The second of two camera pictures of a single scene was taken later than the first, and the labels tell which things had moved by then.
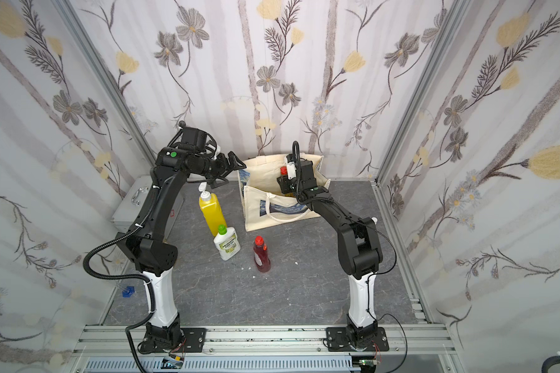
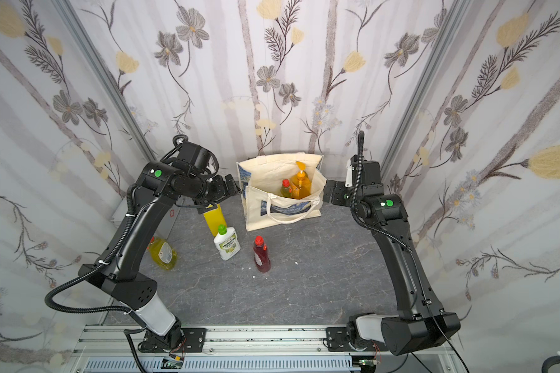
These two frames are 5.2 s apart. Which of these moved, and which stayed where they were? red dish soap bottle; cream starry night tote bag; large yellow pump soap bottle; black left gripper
Moved: black left gripper
Stayed: cream starry night tote bag; large yellow pump soap bottle; red dish soap bottle
